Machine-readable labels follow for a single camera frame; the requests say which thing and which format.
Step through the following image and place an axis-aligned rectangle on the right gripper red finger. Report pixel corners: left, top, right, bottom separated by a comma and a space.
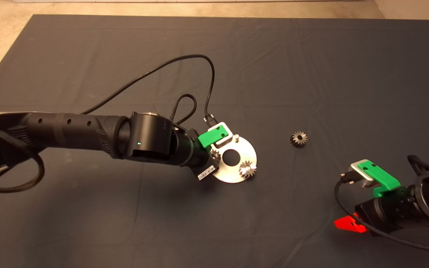
334, 215, 368, 233

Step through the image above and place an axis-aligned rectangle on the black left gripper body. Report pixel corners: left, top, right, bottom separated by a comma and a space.
183, 128, 219, 182

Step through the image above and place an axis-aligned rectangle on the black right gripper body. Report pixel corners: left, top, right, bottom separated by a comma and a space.
355, 189, 422, 236

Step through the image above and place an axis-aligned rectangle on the round metal carrier plate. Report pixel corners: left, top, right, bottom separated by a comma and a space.
212, 135, 257, 184

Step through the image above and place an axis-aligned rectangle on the dark grey table cloth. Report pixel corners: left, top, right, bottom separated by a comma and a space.
0, 14, 429, 268

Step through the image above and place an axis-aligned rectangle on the left green camera mount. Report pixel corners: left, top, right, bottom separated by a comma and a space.
198, 125, 230, 149

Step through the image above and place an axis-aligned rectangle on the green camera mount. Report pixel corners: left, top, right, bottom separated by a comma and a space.
198, 125, 230, 149
357, 159, 401, 198

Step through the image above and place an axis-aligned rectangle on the left silver camera box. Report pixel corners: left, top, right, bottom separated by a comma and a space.
208, 122, 234, 147

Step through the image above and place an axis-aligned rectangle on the silver camera box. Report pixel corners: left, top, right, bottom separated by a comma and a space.
350, 160, 374, 189
208, 122, 234, 147

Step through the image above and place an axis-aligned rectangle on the right green camera mount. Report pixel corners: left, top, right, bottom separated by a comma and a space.
357, 159, 401, 198

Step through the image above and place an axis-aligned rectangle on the left smooth black camera cable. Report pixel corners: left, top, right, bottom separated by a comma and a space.
82, 55, 216, 129

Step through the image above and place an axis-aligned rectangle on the smooth black camera cable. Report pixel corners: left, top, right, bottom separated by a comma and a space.
334, 172, 429, 256
82, 55, 216, 129

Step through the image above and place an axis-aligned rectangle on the right smooth black camera cable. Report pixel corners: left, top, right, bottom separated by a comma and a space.
334, 172, 429, 256

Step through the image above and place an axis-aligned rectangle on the right silver camera box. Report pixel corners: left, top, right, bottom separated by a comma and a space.
350, 160, 374, 189

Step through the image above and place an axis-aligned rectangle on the right braided cable loop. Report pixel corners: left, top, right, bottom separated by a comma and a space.
407, 155, 429, 176

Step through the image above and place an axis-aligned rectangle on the left thin braided cable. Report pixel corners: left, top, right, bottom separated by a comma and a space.
169, 93, 198, 125

